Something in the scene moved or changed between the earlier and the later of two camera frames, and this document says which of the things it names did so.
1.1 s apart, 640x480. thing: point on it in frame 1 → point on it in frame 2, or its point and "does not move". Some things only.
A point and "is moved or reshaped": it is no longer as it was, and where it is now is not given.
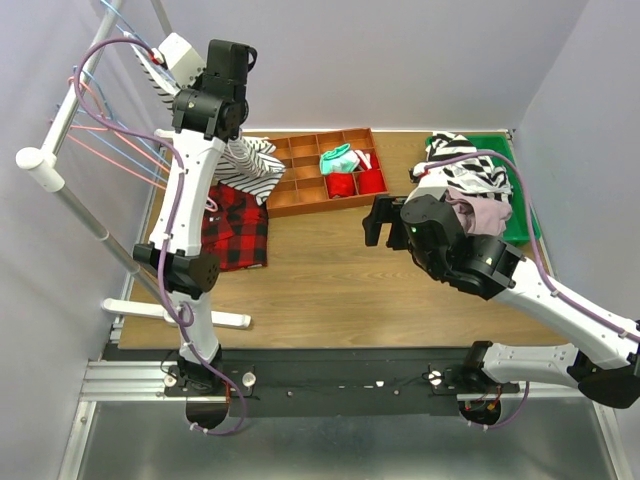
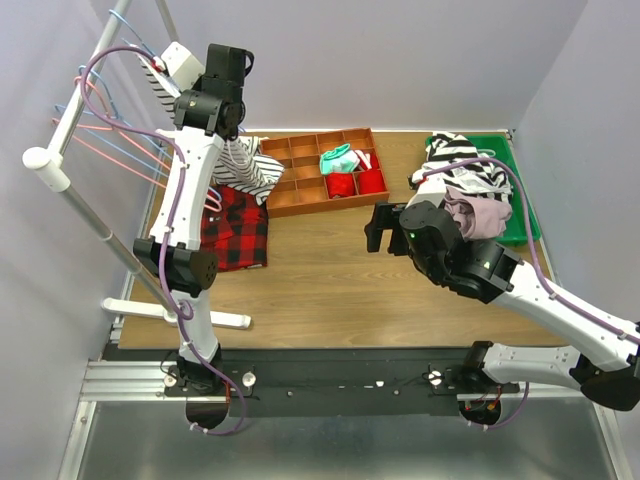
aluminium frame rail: [123, 379] does not move
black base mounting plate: [346, 382] does not move
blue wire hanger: [137, 36] is moved or reshaped
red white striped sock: [365, 160] does not move
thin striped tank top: [245, 160] is moved or reshaped
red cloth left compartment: [340, 184] does not move
